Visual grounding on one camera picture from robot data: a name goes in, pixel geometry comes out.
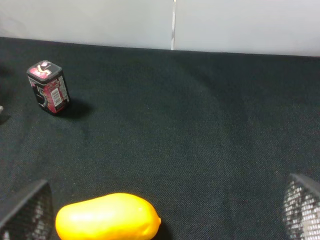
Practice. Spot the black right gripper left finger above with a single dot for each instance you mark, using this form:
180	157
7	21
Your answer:
28	214

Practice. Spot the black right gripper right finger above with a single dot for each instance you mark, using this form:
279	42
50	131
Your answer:
301	208

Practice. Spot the yellow mango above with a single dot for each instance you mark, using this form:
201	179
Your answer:
116	216

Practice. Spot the black tablecloth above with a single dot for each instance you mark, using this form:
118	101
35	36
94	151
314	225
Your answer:
208	138

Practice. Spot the black red gum tin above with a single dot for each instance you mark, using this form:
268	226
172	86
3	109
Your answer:
49	86

